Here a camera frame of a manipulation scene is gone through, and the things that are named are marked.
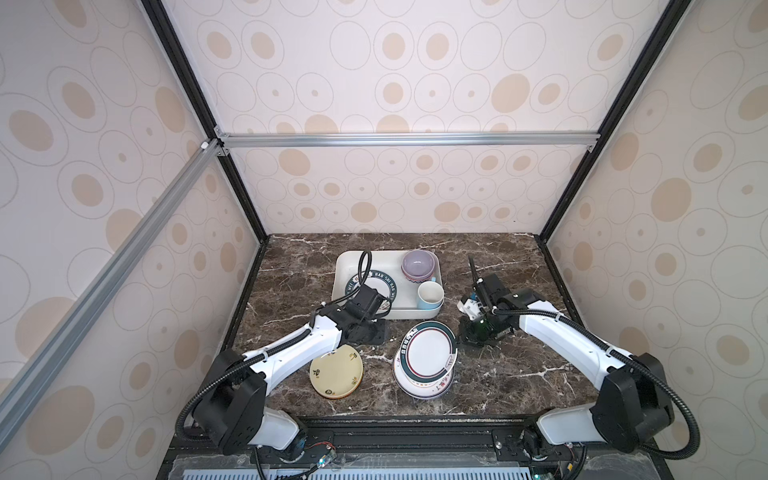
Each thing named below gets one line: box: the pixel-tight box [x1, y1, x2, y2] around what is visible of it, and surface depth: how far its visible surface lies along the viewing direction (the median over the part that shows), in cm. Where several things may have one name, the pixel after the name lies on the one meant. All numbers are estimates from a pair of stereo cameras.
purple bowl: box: [401, 250, 436, 283], surface depth 103 cm
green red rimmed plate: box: [399, 320, 458, 383], surface depth 87 cm
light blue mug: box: [417, 277, 445, 310], surface depth 94 cm
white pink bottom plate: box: [393, 346, 457, 400], surface depth 83 cm
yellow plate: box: [309, 344, 364, 400], surface depth 86 cm
